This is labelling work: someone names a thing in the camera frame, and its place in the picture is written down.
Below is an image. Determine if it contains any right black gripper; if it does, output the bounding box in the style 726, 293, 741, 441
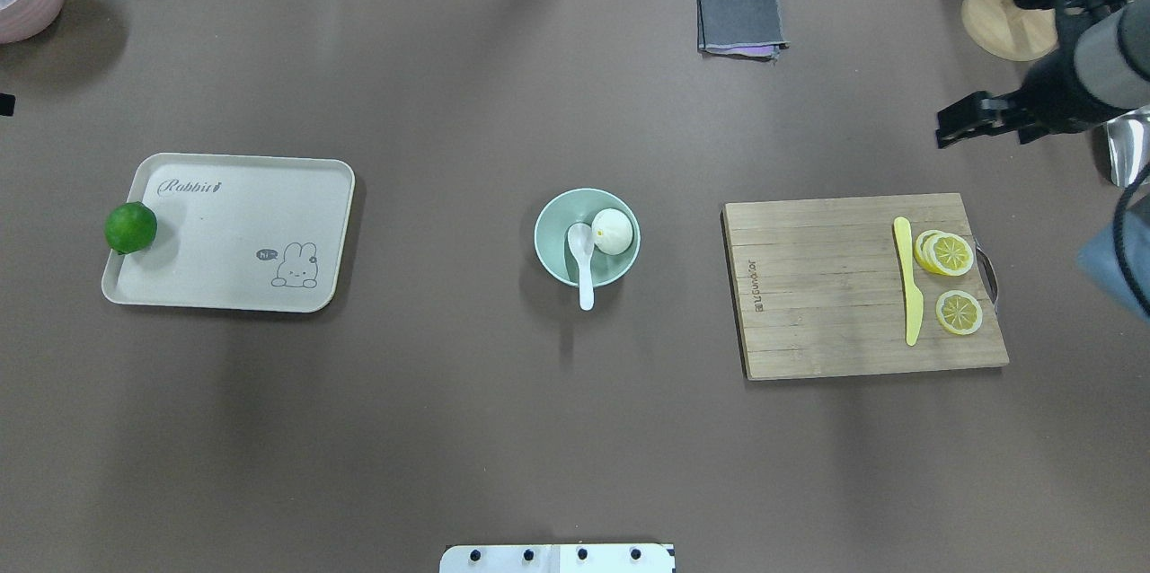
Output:
933, 35, 1119, 150

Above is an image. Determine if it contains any white plastic spoon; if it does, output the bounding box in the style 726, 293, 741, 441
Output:
566, 224, 596, 311

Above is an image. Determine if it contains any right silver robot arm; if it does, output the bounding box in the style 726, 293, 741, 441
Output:
933, 0, 1147, 321

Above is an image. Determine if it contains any mint green bowl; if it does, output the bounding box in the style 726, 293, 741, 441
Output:
532, 188, 641, 287

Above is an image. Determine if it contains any wooden mug tree stand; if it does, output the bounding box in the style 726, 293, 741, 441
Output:
960, 0, 1058, 62

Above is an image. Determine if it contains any metal scoop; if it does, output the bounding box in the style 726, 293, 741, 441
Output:
1103, 106, 1149, 189

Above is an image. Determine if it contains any upper lemon slice stack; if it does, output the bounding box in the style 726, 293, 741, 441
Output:
915, 230, 975, 276

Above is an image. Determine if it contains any green lime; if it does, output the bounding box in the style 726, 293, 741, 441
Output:
104, 201, 159, 255

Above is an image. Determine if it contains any yellow plastic knife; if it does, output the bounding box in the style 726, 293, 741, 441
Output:
892, 216, 923, 347

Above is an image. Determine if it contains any bamboo cutting board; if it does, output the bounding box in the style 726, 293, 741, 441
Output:
721, 193, 1010, 381

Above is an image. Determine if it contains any cream rabbit print tray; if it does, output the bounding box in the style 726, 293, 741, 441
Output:
102, 153, 357, 313

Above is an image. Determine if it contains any folded grey cloth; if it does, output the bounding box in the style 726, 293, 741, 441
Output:
695, 0, 792, 60

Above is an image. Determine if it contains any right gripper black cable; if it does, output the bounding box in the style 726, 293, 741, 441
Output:
1112, 165, 1150, 315

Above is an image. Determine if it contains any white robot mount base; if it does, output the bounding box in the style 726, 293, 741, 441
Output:
438, 542, 677, 572

